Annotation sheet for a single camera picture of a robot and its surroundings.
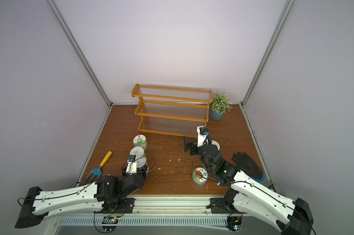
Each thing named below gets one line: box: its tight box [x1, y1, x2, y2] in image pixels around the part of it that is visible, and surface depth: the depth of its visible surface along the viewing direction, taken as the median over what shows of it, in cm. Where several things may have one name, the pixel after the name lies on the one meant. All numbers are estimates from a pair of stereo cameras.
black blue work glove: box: [232, 151, 266, 183], surface depth 88 cm
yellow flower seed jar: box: [129, 146, 147, 157], surface depth 85 cm
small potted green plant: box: [209, 90, 233, 121], surface depth 100 cm
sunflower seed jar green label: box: [132, 134, 149, 151], surface depth 91 cm
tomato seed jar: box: [192, 166, 209, 187], surface depth 77 cm
